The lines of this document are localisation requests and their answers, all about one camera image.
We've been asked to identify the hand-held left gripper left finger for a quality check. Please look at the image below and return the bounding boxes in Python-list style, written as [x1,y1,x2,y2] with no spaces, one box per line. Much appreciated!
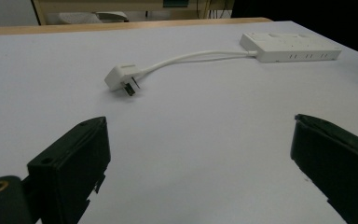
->
[26,116,112,224]

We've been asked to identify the white power cable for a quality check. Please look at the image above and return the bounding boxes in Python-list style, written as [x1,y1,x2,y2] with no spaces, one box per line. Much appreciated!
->
[138,49,259,77]

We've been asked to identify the black hanging cables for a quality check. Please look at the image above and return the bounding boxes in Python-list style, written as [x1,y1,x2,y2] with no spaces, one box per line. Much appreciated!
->
[195,0,233,20]

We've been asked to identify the white power plug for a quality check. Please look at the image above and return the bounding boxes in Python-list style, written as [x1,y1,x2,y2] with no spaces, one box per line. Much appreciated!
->
[103,63,145,97]

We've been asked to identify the white power strip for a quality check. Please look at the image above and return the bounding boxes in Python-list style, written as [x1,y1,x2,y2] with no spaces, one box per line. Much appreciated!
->
[240,32,343,63]

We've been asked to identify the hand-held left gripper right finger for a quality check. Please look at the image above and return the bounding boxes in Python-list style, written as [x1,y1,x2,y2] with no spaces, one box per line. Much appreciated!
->
[290,113,358,224]

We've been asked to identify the grey office chair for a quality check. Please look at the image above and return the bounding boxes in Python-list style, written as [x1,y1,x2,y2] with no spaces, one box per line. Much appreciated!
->
[58,11,130,25]

